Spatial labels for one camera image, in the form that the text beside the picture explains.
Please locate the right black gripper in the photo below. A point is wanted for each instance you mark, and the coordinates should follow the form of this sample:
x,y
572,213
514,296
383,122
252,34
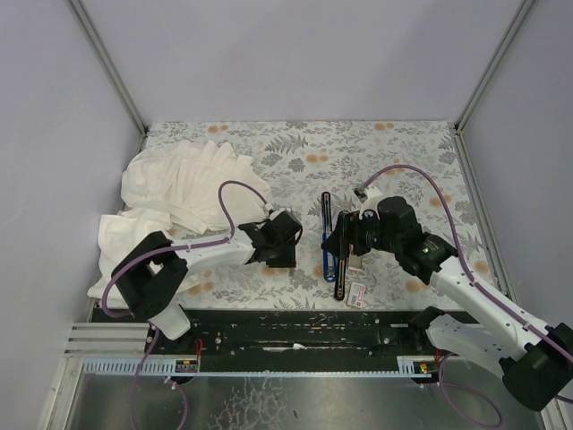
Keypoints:
x,y
343,235

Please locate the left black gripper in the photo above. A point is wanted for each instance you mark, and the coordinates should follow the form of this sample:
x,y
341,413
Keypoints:
x,y
286,239

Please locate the blue stapler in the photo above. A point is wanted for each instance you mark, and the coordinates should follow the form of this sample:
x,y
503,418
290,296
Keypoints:
x,y
329,261

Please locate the black stapler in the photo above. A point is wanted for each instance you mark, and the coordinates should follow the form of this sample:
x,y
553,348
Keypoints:
x,y
340,283

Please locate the metal staple strip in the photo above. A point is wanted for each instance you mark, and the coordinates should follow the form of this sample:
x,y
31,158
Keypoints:
x,y
355,263

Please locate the red white staple box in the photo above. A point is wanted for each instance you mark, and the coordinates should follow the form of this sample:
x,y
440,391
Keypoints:
x,y
356,295

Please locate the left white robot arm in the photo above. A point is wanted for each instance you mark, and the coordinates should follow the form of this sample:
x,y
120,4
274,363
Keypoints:
x,y
149,277

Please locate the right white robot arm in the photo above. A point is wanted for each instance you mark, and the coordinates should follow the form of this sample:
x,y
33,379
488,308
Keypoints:
x,y
532,358

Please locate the floral tablecloth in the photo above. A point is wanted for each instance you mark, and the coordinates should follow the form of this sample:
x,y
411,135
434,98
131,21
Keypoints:
x,y
301,160

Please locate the white cloth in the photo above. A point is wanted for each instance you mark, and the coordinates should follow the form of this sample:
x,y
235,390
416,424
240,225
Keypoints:
x,y
203,187

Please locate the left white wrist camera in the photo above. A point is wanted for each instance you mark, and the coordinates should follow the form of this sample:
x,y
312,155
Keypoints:
x,y
272,211

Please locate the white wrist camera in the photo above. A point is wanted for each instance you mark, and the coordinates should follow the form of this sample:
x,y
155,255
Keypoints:
x,y
369,197
272,211

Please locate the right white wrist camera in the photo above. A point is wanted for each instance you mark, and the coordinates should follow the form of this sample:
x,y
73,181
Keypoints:
x,y
369,197

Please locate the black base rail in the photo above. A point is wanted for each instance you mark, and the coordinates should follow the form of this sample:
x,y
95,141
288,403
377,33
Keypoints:
x,y
299,335

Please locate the white slotted cable duct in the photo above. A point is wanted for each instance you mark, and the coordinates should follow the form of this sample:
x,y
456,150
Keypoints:
x,y
394,367

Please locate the right aluminium frame post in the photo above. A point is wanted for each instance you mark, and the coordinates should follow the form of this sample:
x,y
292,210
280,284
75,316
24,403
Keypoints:
x,y
510,34

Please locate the aluminium frame post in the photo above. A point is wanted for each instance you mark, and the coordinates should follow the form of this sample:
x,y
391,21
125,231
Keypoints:
x,y
106,62
510,34

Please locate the left aluminium frame post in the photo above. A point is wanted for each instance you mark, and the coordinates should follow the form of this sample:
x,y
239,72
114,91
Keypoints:
x,y
106,62

